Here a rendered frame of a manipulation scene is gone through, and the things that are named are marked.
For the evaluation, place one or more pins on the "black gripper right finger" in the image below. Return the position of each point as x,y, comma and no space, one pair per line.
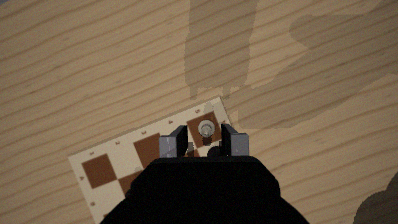
234,143

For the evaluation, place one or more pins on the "white chess piece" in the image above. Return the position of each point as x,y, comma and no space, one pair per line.
206,128

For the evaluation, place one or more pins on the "chessboard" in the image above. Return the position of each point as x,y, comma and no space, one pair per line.
105,172

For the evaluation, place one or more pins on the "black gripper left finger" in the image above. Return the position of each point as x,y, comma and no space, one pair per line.
175,144

